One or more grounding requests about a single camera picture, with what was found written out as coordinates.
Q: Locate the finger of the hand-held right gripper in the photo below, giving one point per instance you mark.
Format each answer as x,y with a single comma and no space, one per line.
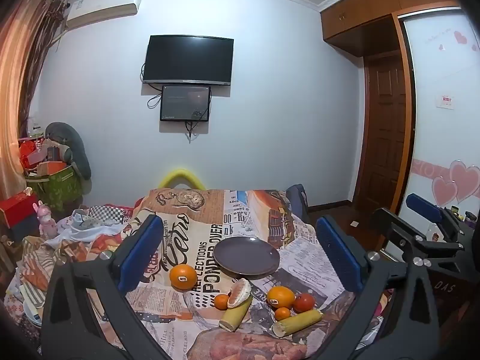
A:
390,221
425,205

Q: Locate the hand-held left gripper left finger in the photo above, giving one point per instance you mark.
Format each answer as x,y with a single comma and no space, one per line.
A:
140,255

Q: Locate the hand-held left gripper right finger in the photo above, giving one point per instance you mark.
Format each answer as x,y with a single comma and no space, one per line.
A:
339,255

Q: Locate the large orange with sticker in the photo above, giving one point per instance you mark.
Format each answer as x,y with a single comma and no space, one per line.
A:
183,277
281,295

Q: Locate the red tomato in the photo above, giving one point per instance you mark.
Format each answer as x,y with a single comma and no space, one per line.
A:
303,302

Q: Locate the cut yellow banana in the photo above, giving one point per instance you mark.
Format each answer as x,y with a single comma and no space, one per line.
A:
236,315
298,322

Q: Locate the dark grey plate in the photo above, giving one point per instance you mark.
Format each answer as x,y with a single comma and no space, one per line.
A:
245,257

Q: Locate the small white paper scrap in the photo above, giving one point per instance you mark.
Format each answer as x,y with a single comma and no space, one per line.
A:
354,224

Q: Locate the dark small jar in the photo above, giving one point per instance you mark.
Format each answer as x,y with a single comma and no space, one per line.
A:
470,218

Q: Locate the black white checkered cloth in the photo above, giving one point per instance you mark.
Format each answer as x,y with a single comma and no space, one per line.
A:
110,213

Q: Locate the white blue crumpled cloth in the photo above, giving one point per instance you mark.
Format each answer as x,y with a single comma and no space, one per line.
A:
90,228

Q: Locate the newspaper print blanket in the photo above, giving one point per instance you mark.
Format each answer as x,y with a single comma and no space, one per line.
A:
198,225

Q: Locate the dark blue chair back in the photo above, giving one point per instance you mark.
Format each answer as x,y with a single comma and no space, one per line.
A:
298,198

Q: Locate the small tangerine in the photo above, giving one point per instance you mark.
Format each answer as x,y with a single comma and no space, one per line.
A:
282,313
221,302

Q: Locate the brown wooden door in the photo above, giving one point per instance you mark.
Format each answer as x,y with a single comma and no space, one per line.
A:
384,131

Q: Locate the yellow chair back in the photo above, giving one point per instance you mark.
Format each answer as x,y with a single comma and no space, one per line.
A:
182,174

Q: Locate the pink toy rabbit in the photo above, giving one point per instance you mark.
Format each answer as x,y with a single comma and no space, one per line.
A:
47,219

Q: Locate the red white door sticker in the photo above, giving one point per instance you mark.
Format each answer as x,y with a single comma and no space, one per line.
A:
445,102

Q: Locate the green patterned storage box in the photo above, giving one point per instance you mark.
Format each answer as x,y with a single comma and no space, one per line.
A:
60,187

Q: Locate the peeled citrus piece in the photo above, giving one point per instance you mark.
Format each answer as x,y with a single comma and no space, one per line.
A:
240,294

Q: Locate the orange cardboard box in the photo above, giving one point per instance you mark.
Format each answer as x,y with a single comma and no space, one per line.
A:
50,168

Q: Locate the grey plush toy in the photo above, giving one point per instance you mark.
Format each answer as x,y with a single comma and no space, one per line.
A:
77,146

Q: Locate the red gift box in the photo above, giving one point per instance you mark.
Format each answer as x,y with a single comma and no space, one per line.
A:
17,206

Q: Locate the white heart print wardrobe door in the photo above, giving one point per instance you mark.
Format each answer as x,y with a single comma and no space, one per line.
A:
438,63

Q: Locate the red bag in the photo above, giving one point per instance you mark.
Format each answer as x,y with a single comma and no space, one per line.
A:
30,153

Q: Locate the wooden overhead cabinet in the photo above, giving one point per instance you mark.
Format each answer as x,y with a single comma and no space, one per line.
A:
360,11

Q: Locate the orange brown curtain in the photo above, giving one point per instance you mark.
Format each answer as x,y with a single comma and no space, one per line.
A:
18,82

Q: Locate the white air conditioner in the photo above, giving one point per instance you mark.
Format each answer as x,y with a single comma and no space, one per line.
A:
101,7

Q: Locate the small black wall monitor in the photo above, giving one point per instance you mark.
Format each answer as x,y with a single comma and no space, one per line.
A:
184,103

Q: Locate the black wall television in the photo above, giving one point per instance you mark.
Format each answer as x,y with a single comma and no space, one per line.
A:
187,60

